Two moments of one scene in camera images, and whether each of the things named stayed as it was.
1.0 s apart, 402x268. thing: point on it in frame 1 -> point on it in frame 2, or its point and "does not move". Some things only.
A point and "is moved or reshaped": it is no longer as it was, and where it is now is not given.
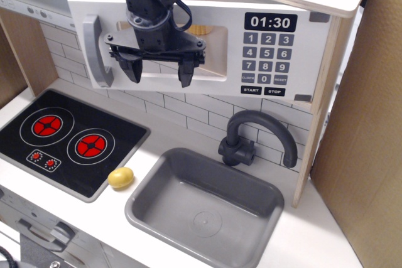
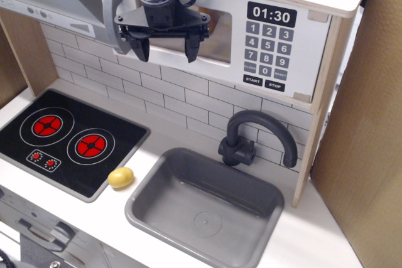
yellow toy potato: [120, 177] does not move
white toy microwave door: [252, 50] is moved or reshaped
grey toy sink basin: [222, 214] does not move
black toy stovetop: [76, 147] does not move
